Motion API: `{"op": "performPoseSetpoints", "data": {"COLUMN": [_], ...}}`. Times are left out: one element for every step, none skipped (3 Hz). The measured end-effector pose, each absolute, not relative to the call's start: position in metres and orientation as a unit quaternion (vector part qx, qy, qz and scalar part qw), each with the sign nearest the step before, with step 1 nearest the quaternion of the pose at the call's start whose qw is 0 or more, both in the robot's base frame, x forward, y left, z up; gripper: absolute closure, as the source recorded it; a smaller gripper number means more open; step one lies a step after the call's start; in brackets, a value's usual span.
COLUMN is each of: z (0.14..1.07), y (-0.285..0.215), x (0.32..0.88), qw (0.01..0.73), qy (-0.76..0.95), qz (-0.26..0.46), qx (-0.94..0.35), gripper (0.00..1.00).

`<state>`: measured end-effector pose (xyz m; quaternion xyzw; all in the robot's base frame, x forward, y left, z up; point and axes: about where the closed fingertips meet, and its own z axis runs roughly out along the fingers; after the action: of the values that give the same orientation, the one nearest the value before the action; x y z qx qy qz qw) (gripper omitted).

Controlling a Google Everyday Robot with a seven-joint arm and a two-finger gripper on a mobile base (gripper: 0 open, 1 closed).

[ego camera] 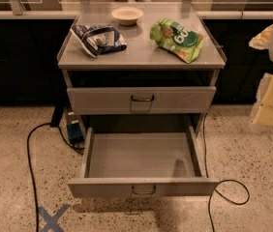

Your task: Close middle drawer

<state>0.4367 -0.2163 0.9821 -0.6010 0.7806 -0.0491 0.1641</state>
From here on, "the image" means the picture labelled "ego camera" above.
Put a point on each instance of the grey drawer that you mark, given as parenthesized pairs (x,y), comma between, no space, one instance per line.
(134,165)
(140,100)

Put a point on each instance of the grey drawer cabinet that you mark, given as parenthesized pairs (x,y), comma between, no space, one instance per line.
(141,64)

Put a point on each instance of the green snack bag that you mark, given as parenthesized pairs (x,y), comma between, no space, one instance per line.
(177,39)

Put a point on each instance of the beige bowl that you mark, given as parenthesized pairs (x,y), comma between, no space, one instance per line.
(127,16)

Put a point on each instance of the blue white chip bag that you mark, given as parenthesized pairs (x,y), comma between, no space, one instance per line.
(98,39)

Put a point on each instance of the blue power box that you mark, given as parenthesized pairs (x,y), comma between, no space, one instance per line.
(73,128)

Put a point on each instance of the blue tape cross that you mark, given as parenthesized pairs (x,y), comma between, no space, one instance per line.
(51,222)

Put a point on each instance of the long white counter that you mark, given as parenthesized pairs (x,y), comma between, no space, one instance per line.
(202,14)

